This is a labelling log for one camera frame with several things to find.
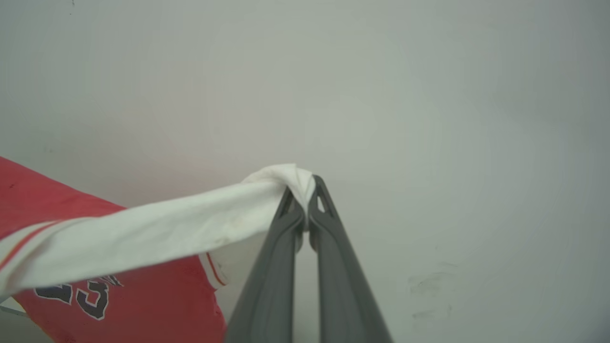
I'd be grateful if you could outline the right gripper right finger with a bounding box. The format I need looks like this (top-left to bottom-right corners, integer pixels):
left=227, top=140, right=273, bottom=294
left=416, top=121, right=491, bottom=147
left=308, top=175, right=394, bottom=343

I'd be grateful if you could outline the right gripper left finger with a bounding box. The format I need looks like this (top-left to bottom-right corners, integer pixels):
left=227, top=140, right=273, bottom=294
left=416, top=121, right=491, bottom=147
left=224, top=188, right=305, bottom=343

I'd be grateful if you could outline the red and white jersey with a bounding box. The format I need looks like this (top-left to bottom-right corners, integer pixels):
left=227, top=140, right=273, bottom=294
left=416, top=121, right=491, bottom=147
left=0, top=156, right=316, bottom=343

